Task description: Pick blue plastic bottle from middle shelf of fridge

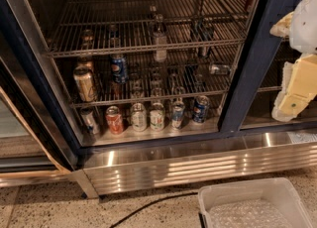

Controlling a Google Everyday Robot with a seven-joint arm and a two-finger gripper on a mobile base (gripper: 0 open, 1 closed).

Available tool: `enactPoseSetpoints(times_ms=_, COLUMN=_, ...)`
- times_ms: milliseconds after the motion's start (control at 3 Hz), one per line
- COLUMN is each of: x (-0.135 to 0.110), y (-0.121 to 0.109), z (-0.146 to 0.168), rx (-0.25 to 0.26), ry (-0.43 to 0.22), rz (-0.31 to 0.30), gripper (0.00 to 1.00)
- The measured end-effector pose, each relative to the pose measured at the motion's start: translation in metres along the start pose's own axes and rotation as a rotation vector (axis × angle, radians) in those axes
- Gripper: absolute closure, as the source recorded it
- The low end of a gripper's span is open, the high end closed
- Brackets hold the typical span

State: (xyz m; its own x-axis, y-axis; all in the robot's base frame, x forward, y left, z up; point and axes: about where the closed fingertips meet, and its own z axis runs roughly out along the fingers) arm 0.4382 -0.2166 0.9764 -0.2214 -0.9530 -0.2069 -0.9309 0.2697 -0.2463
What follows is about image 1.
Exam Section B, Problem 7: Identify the blue Pepsi can on shelf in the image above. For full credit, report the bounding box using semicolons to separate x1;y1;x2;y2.
110;54;129;84

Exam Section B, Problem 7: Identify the open glass fridge door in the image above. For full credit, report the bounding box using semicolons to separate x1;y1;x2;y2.
0;35;76;183

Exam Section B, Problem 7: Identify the clear bottle white cap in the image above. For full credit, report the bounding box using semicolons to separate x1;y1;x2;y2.
153;14;167;62

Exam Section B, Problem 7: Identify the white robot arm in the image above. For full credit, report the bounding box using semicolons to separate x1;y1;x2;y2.
269;0;317;122

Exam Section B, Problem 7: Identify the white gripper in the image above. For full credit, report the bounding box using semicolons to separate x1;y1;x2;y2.
269;12;317;122

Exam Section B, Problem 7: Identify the upper wire shelf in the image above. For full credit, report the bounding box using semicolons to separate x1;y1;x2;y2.
48;0;250;57

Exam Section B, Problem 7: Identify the red Coca-Cola can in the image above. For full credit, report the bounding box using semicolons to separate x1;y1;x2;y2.
106;106;124;134

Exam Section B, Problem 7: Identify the black floor cable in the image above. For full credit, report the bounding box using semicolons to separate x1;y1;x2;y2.
108;190;199;228

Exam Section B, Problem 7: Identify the blue silver can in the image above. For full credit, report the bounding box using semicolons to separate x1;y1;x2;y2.
171;101;185;130

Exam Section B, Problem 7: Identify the blue Pepsi can bottom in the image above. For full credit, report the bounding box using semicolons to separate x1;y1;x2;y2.
192;95;210;123

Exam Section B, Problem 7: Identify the tall gold beverage can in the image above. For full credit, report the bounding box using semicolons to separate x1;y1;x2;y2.
73;66;97;102

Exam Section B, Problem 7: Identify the white green can left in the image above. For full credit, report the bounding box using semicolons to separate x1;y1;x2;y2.
131;103;147;132

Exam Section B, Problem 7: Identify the clear plastic bin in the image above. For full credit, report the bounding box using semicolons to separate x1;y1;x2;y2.
198;177;314;228

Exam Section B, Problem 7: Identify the dark can behind gold can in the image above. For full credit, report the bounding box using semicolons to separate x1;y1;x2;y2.
76;57;94;71

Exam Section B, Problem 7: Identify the lying clear plastic bottle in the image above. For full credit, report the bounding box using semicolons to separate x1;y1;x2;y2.
209;63;231;75

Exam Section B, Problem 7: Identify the stainless steel display fridge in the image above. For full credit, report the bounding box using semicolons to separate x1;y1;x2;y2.
1;0;316;197

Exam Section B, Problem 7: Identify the white green can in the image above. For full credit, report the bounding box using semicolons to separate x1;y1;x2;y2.
150;102;165;132
131;103;147;132

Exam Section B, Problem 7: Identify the middle wire shelf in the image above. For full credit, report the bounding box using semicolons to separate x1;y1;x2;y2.
68;45;241;109

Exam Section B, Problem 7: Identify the silver can bottom left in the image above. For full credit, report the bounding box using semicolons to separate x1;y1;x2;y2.
80;107;100;135

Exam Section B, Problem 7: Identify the bubble wrap sheet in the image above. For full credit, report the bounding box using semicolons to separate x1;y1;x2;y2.
209;199;293;228

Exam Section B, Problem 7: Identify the white green can right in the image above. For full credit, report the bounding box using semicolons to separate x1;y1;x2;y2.
150;102;165;132

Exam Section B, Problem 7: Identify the wire shelf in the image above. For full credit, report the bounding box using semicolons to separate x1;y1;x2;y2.
68;45;241;109
48;0;250;57

